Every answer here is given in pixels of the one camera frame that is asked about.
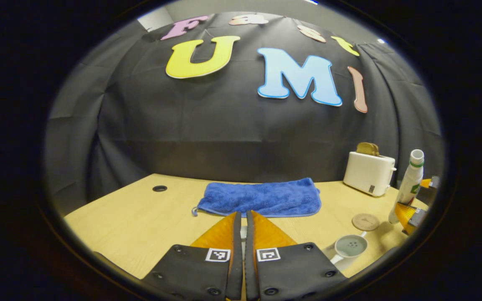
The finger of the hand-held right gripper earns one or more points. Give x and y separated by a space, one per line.
429 190
408 214

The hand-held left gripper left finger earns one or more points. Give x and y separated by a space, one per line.
234 267

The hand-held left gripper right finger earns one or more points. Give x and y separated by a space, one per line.
250 271

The white water bottle green label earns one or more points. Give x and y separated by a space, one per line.
408 184

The white teacup lid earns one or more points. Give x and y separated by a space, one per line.
244 238

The round wooden coaster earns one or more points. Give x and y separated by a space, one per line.
365 222

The white teacup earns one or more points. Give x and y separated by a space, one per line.
349 246

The white toaster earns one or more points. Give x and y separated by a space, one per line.
368 173

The brown toast slice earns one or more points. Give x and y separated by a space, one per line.
364 148
377 150

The blue towel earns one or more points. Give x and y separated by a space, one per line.
262 197

